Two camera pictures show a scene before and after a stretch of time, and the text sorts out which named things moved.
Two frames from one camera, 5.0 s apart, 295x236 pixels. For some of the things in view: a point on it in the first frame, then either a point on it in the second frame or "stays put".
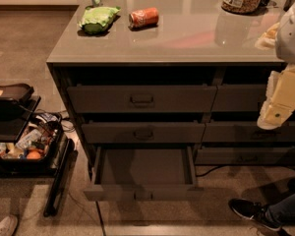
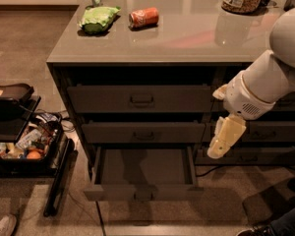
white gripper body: x=292 y=38 → x=244 y=99
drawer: x=252 y=132 stays put
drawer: x=145 y=173 stays put
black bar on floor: x=67 y=164 stays put
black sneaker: x=255 y=211 → x=258 y=231
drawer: x=251 y=154 stays put
